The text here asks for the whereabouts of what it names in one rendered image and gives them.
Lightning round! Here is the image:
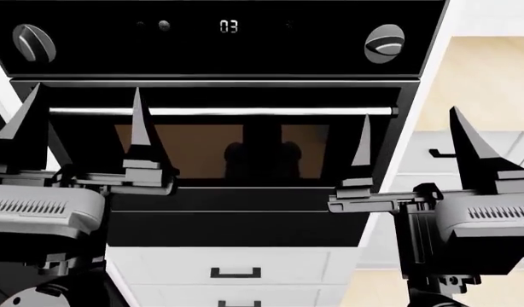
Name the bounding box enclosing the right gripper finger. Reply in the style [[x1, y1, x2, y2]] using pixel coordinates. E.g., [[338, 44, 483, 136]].
[[335, 113, 374, 200], [448, 106, 524, 196]]

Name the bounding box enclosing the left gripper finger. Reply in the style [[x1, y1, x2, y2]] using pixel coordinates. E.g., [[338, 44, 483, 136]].
[[0, 82, 75, 176], [122, 86, 181, 187]]

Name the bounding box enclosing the grey oval oven knob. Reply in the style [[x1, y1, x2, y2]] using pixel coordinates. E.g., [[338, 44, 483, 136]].
[[364, 24, 405, 66], [12, 23, 58, 64]]

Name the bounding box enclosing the black glass oven door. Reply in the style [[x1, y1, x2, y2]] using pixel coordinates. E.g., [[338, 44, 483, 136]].
[[9, 76, 420, 249]]

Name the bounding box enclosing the black built-in oven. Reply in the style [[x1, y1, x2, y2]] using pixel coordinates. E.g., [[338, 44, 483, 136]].
[[0, 0, 447, 249]]

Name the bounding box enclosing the white cabinet drawer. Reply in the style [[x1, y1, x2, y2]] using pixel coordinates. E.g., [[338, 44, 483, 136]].
[[104, 245, 362, 287], [129, 284, 346, 307]]

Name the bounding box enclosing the black cabinet handle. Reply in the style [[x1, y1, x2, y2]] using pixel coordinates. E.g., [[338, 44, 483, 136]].
[[428, 148, 460, 159]]

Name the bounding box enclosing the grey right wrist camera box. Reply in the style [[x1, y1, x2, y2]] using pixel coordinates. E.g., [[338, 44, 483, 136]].
[[434, 190, 524, 245]]

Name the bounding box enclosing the silver oven door handle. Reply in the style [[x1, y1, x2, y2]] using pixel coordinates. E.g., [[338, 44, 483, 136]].
[[48, 106, 400, 117]]

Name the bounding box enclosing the black drawer handle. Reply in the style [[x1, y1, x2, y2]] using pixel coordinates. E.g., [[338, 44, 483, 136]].
[[217, 299, 262, 307], [210, 266, 262, 279]]

